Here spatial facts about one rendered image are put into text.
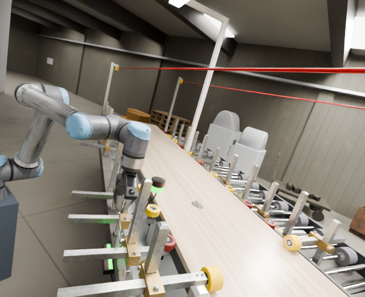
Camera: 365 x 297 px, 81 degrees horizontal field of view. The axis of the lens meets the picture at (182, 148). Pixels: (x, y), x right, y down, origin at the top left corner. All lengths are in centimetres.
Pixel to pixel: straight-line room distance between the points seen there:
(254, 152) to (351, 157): 225
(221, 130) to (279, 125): 150
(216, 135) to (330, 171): 275
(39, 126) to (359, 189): 583
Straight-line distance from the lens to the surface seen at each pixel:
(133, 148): 81
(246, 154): 468
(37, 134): 151
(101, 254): 100
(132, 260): 101
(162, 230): 70
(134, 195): 82
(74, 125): 82
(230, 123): 573
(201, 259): 104
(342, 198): 609
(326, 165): 598
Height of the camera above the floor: 154
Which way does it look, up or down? 14 degrees down
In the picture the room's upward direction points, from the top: 16 degrees clockwise
